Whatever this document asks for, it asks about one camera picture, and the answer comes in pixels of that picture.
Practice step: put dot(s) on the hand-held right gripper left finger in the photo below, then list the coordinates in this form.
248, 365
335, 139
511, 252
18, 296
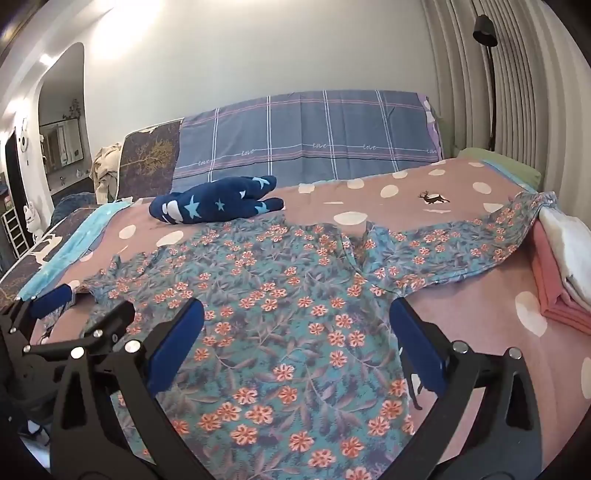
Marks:
178, 344

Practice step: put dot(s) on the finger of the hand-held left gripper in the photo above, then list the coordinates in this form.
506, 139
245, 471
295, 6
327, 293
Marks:
51, 301
111, 319

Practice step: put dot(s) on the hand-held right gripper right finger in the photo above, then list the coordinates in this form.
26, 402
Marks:
418, 348

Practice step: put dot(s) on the teal floral shirt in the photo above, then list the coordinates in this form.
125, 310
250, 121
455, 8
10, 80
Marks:
295, 323

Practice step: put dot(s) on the beige clothes pile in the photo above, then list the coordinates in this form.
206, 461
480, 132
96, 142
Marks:
104, 173

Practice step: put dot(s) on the dark printed blanket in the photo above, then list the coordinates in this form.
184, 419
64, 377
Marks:
69, 226

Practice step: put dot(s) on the white cat figurine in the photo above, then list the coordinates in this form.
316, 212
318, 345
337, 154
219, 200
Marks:
31, 219

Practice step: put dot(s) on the navy star-print cloth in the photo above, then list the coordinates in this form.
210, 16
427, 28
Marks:
207, 203

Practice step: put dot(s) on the pink folded cloth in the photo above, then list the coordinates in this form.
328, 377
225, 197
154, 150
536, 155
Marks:
554, 286

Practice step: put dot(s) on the pink polka dot bedsheet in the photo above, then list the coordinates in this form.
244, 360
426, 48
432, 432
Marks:
392, 194

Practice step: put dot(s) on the dark tree-print cover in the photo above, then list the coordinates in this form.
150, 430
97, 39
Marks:
147, 157

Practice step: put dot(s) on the pale folded cloth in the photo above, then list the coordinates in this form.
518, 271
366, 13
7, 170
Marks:
572, 249

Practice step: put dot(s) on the green pillow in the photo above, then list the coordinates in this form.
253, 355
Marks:
447, 136
489, 159

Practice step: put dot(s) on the purple dotted pillow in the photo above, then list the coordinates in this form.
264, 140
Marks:
430, 117

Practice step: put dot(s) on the cream pleated curtain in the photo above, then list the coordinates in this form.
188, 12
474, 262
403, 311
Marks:
531, 115

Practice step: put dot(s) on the black floor lamp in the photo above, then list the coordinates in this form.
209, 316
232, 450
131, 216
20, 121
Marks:
485, 30

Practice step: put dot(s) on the wall mirror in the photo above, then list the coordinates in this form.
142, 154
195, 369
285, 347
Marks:
64, 143

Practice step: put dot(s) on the white animal wall decoration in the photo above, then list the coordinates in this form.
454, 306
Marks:
21, 138

